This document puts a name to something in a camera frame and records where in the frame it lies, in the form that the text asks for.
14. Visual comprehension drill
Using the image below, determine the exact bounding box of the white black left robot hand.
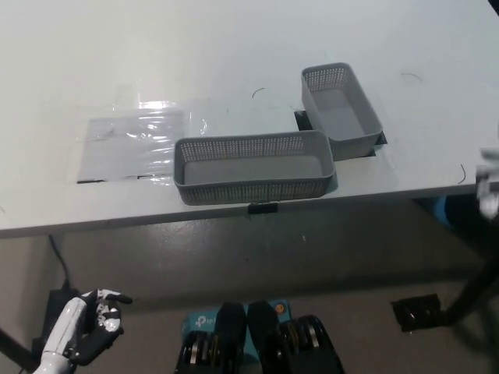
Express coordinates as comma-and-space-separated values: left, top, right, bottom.
41, 288, 133, 367

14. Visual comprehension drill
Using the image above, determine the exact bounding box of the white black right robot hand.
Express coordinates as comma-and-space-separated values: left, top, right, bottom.
475, 146, 499, 220

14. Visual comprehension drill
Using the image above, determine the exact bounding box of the grey perforated plastic basket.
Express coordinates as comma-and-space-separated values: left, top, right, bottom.
173, 129, 337, 206
300, 61, 384, 161

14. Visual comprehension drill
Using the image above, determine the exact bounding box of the teal router box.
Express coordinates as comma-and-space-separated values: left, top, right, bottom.
182, 298, 292, 363

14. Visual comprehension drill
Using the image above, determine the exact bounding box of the black power adapter brick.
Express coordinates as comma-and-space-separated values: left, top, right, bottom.
44, 287, 82, 346

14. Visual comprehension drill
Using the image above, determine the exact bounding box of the blue object under table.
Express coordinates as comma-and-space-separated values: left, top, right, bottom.
430, 196, 453, 228

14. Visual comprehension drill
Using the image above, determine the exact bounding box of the black stand leg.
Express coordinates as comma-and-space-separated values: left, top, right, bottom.
0, 326, 39, 371

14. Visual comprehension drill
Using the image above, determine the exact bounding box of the black table leg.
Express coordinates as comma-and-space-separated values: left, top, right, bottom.
442, 249, 499, 326

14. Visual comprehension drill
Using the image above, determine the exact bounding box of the black floor plate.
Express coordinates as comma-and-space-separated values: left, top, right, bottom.
391, 294, 445, 333

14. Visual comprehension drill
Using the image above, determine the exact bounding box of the clear plastic sheet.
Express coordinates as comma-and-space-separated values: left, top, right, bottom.
68, 99, 211, 184

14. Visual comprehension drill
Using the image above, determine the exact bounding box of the black power cable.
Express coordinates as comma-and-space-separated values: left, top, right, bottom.
48, 235, 72, 290

